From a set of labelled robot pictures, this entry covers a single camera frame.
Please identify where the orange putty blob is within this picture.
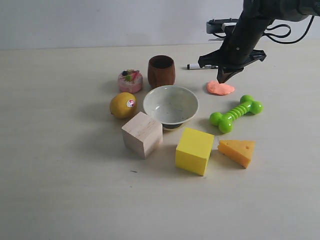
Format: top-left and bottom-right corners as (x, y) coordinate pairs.
(206, 81), (235, 96)

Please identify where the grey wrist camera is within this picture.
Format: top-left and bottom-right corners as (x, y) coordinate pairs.
(206, 18), (238, 41)

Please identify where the black cable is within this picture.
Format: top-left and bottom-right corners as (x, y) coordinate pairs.
(263, 14), (315, 45)

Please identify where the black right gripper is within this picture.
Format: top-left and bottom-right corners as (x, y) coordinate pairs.
(198, 12), (273, 83)

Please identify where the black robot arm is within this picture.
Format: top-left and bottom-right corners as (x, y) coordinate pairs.
(197, 0), (320, 84)

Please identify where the speckled white ceramic bowl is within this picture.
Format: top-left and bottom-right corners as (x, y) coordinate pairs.
(142, 85), (200, 131)

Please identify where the green bone dog toy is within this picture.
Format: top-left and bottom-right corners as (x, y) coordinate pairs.
(209, 94), (264, 134)

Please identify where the orange cheese wedge toy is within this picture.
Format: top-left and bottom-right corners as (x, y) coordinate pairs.
(217, 140), (256, 169)

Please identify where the yellow cube block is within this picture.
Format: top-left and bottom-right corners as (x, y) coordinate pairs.
(175, 127), (215, 176)

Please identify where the yellow lemon with sticker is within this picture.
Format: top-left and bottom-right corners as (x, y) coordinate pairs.
(109, 92), (137, 119)

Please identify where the black and white marker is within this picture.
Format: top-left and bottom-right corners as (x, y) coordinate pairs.
(186, 63), (218, 70)

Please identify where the pink toy cake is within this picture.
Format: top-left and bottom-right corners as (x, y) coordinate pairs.
(117, 69), (143, 94)

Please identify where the natural wooden cube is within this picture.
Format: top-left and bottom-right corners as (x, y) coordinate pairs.
(121, 111), (163, 159)

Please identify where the brown wooden cup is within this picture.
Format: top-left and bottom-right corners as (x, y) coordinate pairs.
(147, 55), (176, 89)

